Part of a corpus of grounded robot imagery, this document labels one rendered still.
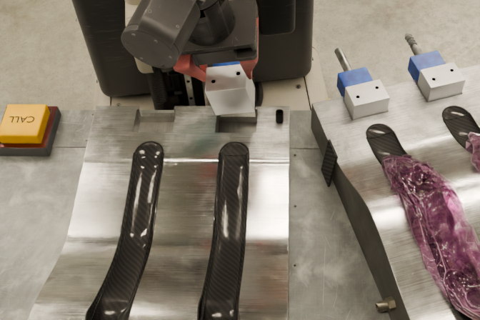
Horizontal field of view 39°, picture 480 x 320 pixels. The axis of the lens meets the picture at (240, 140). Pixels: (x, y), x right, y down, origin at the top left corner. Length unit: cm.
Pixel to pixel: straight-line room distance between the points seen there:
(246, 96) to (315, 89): 94
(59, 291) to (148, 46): 28
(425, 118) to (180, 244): 37
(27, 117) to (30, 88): 126
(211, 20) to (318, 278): 35
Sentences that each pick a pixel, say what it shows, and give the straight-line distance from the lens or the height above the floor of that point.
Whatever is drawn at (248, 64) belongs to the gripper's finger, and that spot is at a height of 103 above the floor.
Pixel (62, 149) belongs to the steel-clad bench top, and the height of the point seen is 80.
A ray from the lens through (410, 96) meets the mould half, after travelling 96.
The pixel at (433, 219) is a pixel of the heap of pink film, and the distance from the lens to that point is 77.
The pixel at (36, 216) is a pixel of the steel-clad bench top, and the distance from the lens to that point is 95.
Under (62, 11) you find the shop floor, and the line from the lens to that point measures 252.
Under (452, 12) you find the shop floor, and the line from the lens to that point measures 242.
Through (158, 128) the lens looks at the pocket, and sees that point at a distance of 91.
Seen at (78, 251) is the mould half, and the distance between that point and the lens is 80.
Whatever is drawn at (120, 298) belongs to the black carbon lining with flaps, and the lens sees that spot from 73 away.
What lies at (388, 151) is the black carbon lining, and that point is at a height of 85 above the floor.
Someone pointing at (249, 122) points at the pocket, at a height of 86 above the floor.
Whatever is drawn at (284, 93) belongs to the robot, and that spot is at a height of 28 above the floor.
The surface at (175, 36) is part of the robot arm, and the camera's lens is 61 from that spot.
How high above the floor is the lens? 156
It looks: 52 degrees down
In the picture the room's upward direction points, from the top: 5 degrees counter-clockwise
